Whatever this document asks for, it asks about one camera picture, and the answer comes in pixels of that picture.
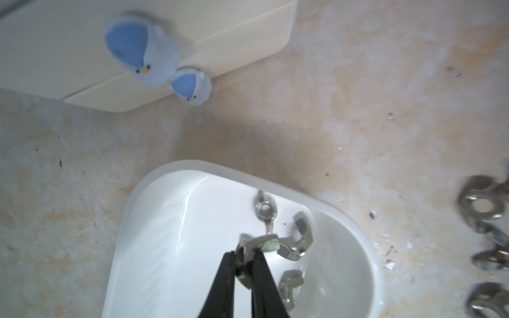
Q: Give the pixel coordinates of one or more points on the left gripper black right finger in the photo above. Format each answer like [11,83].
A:
[265,298]

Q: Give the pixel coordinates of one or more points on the silver wing nut eleventh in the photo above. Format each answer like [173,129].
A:
[290,281]

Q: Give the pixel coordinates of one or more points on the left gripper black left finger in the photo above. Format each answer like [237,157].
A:
[220,300]

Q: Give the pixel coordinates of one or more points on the white storage tray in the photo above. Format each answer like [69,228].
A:
[183,217]

